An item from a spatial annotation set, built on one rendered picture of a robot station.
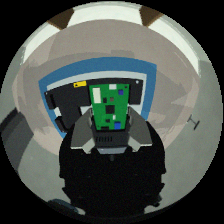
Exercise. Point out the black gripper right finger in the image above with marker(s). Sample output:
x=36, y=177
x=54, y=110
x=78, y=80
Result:
x=143, y=137

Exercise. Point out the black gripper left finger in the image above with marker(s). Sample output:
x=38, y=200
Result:
x=78, y=140

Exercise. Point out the green circuit board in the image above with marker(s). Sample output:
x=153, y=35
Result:
x=109, y=104

